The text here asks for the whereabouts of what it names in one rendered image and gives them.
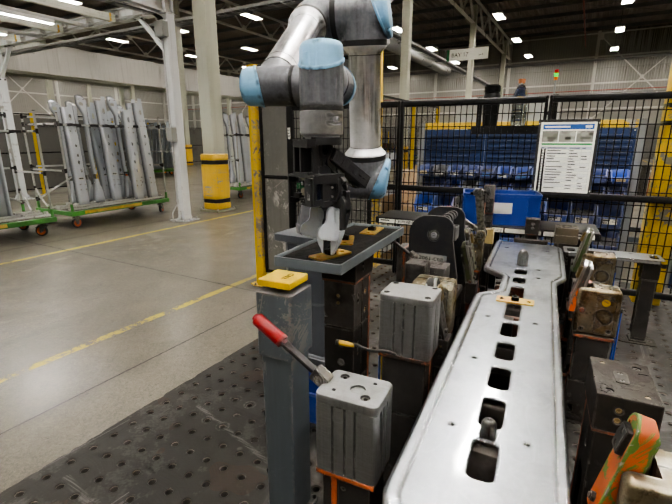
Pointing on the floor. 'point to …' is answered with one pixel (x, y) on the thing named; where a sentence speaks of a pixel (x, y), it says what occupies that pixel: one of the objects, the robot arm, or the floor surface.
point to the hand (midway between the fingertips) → (330, 246)
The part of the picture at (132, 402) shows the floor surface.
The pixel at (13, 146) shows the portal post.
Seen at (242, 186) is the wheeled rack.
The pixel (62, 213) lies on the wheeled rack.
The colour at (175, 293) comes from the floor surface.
